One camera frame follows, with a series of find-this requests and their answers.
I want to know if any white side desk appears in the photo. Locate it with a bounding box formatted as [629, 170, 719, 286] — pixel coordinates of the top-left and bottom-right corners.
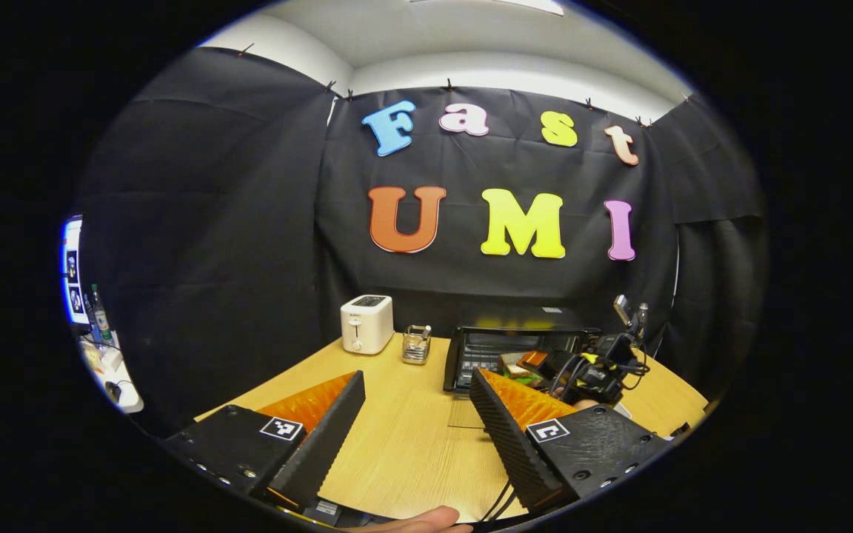
[77, 337, 144, 414]

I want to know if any small wire basket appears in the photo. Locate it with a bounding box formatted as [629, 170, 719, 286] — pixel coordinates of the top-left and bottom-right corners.
[401, 324, 432, 366]

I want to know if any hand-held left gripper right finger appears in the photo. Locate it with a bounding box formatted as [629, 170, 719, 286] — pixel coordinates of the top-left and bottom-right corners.
[469, 368, 672, 513]

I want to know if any white toaster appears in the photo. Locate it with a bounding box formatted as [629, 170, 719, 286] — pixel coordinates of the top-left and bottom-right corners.
[340, 295, 395, 355]

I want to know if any green drink bottle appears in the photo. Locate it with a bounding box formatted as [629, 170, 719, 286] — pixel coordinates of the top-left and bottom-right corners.
[92, 284, 113, 343]

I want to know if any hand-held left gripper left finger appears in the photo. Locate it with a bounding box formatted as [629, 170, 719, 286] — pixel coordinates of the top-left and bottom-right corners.
[162, 370, 367, 512]

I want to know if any computer monitor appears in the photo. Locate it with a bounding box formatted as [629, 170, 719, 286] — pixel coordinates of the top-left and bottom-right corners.
[61, 216, 88, 325]

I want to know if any white ceiling light panel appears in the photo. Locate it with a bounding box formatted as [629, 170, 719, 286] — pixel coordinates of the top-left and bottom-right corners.
[493, 0, 565, 17]

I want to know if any black electric oven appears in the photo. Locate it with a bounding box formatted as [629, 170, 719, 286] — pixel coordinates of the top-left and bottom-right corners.
[444, 305, 603, 430]

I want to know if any black backdrop cloth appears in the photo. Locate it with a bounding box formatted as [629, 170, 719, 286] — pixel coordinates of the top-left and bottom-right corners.
[75, 46, 768, 438]

